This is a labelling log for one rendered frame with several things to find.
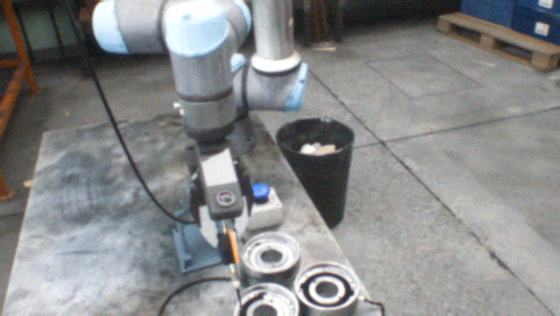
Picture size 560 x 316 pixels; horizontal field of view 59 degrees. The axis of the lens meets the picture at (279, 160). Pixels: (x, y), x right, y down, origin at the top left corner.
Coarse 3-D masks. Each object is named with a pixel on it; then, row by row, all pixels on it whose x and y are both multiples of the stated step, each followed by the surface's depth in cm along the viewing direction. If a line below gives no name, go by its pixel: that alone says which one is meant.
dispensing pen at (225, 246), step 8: (224, 224) 76; (224, 232) 76; (224, 240) 74; (224, 248) 74; (232, 248) 74; (224, 256) 74; (232, 256) 74; (224, 264) 74; (232, 264) 75; (232, 272) 76; (232, 280) 76; (240, 296) 76; (240, 304) 76
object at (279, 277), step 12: (252, 240) 90; (264, 240) 92; (276, 240) 91; (288, 240) 91; (264, 252) 89; (276, 252) 90; (300, 252) 87; (264, 264) 86; (276, 264) 86; (300, 264) 87; (252, 276) 85; (264, 276) 84; (276, 276) 83; (288, 276) 85
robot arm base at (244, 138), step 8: (240, 120) 122; (248, 120) 125; (240, 128) 122; (248, 128) 125; (232, 136) 122; (240, 136) 122; (248, 136) 126; (256, 136) 128; (240, 144) 123; (248, 144) 124; (256, 144) 128; (240, 152) 124
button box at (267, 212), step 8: (272, 192) 102; (256, 200) 99; (264, 200) 99; (272, 200) 100; (256, 208) 97; (264, 208) 97; (272, 208) 97; (280, 208) 98; (256, 216) 97; (264, 216) 98; (272, 216) 98; (280, 216) 99; (248, 224) 99; (256, 224) 98; (264, 224) 99; (272, 224) 99; (280, 224) 100
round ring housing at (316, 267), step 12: (312, 264) 84; (324, 264) 84; (336, 264) 84; (300, 276) 82; (348, 276) 83; (312, 288) 81; (324, 288) 83; (336, 288) 82; (300, 300) 78; (324, 300) 79; (336, 300) 79; (348, 300) 78; (312, 312) 77; (324, 312) 76; (336, 312) 76; (348, 312) 77
